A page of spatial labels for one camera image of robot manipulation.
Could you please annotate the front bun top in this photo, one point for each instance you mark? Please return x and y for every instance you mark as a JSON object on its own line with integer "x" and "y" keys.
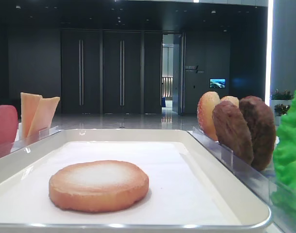
{"x": 205, "y": 108}

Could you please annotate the brown meat patty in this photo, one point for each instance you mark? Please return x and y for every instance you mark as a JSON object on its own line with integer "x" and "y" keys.
{"x": 232, "y": 130}
{"x": 260, "y": 121}

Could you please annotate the clear acrylic right rack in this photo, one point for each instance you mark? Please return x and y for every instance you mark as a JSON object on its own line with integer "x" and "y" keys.
{"x": 263, "y": 183}

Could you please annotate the black double door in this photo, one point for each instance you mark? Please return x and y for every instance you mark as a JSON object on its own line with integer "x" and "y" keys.
{"x": 111, "y": 72}

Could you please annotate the right cheese slice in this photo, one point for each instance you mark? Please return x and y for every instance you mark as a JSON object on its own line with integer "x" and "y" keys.
{"x": 44, "y": 114}

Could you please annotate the red tomato slice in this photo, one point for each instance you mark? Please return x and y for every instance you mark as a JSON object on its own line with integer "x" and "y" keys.
{"x": 8, "y": 124}

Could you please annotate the cheese slice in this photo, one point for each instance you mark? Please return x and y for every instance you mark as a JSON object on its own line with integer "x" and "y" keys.
{"x": 44, "y": 114}
{"x": 29, "y": 104}

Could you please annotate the right brown meat patty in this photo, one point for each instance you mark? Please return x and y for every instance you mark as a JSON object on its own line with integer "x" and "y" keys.
{"x": 260, "y": 121}

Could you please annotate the potted plant with flowers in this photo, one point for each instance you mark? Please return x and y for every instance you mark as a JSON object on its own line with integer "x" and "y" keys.
{"x": 280, "y": 102}

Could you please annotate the toasted bread slice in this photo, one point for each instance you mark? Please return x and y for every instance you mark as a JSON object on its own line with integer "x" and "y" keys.
{"x": 99, "y": 186}

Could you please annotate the rear bun top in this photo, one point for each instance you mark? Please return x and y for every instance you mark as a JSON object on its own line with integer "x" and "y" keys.
{"x": 232, "y": 99}

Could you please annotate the clear acrylic left rack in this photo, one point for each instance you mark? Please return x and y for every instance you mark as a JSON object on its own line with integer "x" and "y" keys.
{"x": 8, "y": 148}

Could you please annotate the bun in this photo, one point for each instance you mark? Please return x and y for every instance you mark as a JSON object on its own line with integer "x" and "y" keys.
{"x": 205, "y": 108}
{"x": 232, "y": 99}

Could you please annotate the white rectangular tray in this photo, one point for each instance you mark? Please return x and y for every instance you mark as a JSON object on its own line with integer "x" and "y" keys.
{"x": 190, "y": 191}

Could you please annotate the left brown meat patty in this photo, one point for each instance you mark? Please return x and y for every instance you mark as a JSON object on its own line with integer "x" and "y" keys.
{"x": 232, "y": 130}

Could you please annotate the left cheese slice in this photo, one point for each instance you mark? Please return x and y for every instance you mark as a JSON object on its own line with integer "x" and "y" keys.
{"x": 29, "y": 104}

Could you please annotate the small wall screen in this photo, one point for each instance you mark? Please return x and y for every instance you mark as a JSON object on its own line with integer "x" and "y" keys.
{"x": 217, "y": 83}

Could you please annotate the green lettuce leaf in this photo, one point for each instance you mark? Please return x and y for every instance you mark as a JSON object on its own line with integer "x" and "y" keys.
{"x": 284, "y": 158}

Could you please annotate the clear acrylic rack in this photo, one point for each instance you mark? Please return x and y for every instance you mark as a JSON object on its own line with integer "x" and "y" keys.
{"x": 263, "y": 183}
{"x": 8, "y": 148}

